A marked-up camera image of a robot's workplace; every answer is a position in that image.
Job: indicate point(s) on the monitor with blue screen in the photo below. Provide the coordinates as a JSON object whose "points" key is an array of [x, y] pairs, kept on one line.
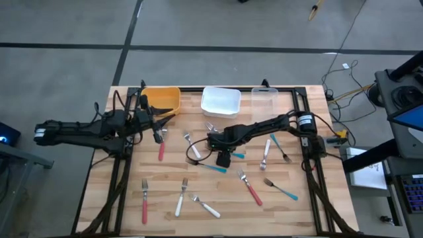
{"points": [[409, 119]]}

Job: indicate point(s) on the black device with blue light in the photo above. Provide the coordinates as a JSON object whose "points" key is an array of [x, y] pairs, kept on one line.
{"points": [[10, 132]]}

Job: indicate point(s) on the white plastic bin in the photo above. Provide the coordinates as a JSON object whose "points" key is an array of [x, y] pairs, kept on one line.
{"points": [[220, 100]]}

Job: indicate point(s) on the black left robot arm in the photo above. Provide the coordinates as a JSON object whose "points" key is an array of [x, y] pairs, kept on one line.
{"points": [[72, 130]]}

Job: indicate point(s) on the white floor tag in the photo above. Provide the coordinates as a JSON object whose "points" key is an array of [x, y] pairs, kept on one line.
{"points": [[345, 65]]}

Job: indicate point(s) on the backlit keyboard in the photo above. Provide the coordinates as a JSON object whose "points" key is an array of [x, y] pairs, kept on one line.
{"points": [[413, 195]]}

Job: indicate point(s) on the clear plastic bin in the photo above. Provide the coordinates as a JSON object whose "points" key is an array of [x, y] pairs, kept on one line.
{"points": [[264, 102]]}

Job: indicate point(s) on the yellow plug connector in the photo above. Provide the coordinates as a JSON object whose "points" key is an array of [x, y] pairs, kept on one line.
{"points": [[342, 134]]}

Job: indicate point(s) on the black aluminium rig frame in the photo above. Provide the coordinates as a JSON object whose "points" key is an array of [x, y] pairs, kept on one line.
{"points": [[193, 89]]}

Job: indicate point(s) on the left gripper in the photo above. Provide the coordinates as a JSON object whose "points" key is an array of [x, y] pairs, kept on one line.
{"points": [[143, 120]]}

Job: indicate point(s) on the white box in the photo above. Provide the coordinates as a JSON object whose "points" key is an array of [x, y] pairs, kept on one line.
{"points": [[367, 172]]}

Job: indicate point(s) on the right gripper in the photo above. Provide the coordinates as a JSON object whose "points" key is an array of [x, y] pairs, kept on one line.
{"points": [[222, 140]]}

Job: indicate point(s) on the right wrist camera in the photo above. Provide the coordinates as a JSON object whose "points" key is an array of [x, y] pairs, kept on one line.
{"points": [[223, 160]]}

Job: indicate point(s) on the grey side table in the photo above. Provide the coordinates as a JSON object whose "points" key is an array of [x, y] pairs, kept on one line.
{"points": [[26, 158]]}

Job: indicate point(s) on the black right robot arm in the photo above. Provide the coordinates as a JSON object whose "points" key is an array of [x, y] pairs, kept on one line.
{"points": [[264, 127]]}

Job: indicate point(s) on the black table clamp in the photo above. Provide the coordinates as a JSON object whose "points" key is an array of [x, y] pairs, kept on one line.
{"points": [[264, 82], [142, 83]]}

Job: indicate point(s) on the yellow plastic bin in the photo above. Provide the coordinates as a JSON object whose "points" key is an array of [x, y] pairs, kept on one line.
{"points": [[165, 96]]}

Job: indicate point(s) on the grey equipment cart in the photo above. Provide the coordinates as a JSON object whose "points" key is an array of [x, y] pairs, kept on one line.
{"points": [[383, 86]]}

